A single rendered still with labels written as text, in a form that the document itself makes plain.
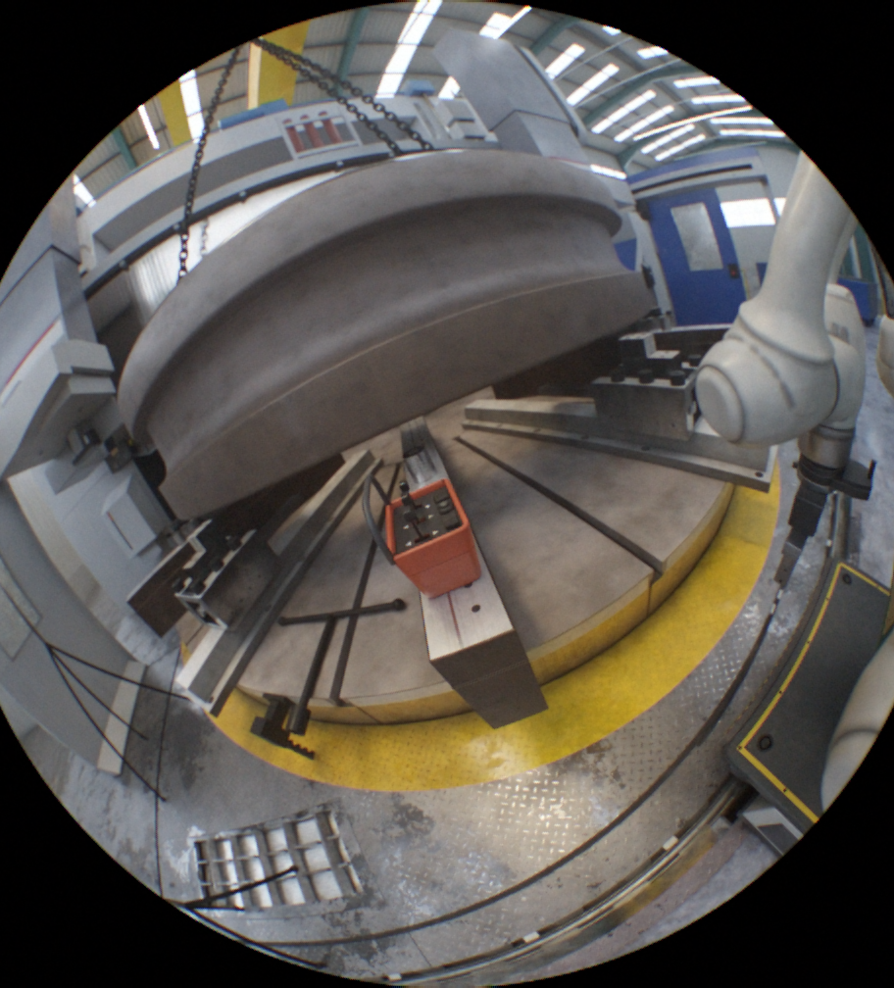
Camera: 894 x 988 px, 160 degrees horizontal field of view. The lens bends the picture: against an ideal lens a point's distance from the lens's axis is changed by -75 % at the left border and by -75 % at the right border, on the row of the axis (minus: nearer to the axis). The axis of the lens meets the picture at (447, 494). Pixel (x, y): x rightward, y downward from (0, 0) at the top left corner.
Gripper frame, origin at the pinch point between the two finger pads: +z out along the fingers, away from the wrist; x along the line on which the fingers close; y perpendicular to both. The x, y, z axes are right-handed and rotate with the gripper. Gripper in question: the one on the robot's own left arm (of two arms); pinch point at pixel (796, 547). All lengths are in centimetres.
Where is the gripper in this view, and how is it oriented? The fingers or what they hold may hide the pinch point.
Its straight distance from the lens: 63.4
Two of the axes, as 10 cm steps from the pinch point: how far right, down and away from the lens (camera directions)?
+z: 3.7, 8.1, 4.6
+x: -8.6, 4.8, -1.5
